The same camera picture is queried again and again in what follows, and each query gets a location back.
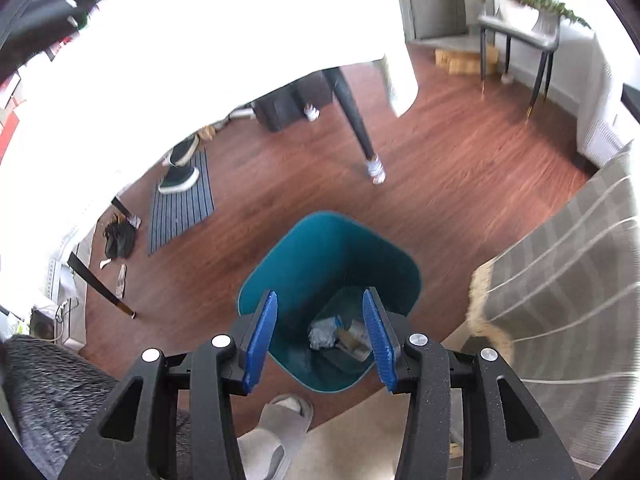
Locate potted green plant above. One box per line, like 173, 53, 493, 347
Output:
500, 0, 592, 31

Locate person's grey fleece pants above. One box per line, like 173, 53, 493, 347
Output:
0, 335, 193, 480

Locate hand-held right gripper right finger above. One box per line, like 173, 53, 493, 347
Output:
362, 287, 583, 480

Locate striped grey floor mat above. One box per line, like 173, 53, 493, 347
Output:
148, 149, 216, 256

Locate black white-soled shoe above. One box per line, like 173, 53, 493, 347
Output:
158, 165, 201, 195
162, 135, 200, 168

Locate grey checked tablecloth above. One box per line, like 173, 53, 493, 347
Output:
467, 142, 640, 471

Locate flat cardboard box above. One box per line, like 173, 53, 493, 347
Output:
434, 45, 501, 76

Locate black cloth bag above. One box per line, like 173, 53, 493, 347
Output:
102, 214, 137, 260

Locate grey dining chair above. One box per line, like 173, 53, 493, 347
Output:
477, 0, 561, 121

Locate red box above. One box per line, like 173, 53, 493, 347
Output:
0, 75, 23, 161

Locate grey door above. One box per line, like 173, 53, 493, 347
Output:
390, 0, 496, 43

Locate white cardboard box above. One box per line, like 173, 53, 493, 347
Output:
335, 317, 373, 362

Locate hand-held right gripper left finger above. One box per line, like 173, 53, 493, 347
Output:
57, 290, 278, 480

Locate teal bin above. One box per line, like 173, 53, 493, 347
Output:
236, 211, 425, 393

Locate person's grey slipper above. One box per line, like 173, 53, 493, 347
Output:
250, 394, 315, 480

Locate grey armchair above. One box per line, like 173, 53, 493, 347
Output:
575, 30, 640, 168

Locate side table, pale green cloth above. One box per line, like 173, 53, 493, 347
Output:
0, 0, 420, 306

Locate black table leg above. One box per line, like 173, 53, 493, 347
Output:
111, 196, 142, 231
324, 67, 387, 186
67, 252, 137, 320

